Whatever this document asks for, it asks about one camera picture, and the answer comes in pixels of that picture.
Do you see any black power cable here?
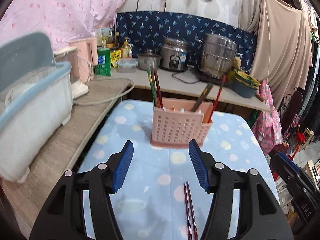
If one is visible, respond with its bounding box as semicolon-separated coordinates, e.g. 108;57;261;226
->
171;70;201;85

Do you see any maroon chopstick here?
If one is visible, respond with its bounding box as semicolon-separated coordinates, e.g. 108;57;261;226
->
186;181;199;240
183;183;193;240

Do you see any red chopstick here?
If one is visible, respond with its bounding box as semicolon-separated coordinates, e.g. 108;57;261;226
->
207;75;226;123
153;70;163;109

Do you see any dark blue bowl stack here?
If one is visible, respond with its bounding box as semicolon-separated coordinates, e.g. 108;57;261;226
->
232;72;260;98

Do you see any wooden counter shelf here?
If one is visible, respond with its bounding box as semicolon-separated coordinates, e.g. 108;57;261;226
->
1;70;270;238

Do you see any pink floral curtain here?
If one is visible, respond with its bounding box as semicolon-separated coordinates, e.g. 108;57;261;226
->
1;0;126;50

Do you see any small steel pot with lid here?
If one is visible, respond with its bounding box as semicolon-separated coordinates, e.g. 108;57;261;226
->
137;49;162;71

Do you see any large steel steamer pot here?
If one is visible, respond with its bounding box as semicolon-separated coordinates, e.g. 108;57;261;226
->
200;34;238;79

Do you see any red plastic stool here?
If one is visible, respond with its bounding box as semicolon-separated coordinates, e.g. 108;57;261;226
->
292;132;306;159

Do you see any white dish drainer box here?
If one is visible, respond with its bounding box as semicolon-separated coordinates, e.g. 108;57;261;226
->
1;61;73;183

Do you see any yellow seasoning packet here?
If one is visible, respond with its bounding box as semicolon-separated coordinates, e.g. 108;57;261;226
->
110;49;121;68

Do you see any blue polka dot tablecloth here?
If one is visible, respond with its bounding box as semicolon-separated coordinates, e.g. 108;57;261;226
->
79;100;276;239

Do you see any grey-blue drainer lid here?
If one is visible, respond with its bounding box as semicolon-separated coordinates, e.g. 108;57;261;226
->
1;32;54;91

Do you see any induction cooktop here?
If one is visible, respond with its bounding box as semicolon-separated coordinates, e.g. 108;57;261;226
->
194;67;232;89

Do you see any yellow oil bottle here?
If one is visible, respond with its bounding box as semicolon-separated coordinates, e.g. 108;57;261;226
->
121;37;131;59

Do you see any white blender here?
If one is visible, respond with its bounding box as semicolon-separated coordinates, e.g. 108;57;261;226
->
54;46;89;100

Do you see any pink perforated utensil holder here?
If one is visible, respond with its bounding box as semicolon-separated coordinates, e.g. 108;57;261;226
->
150;98;214;148

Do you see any green detergent bottle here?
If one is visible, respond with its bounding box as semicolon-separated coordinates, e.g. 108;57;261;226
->
94;38;111;76

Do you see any brown chopstick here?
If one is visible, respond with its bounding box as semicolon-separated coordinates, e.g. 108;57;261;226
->
150;66;160;107
191;82;214;112

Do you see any white power cable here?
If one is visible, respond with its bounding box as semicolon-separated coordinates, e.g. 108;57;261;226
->
72;55;135;106

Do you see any beige hanging cloth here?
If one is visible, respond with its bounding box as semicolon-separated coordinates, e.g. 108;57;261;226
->
238;0;311;107

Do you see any pink floral apron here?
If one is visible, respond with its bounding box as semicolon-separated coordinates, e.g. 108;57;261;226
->
252;80;282;155

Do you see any navy floral backsplash cloth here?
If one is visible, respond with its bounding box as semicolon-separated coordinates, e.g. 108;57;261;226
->
116;11;257;73

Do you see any steel rice cooker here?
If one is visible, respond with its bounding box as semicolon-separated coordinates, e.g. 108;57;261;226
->
160;37;190;72

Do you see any pink electric kettle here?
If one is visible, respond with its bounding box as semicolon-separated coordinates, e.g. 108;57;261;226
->
69;37;98;66

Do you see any clear food container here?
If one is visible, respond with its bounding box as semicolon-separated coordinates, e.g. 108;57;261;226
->
117;58;138;73

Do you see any white box carton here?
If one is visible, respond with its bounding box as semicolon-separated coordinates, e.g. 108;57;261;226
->
94;28;113;47

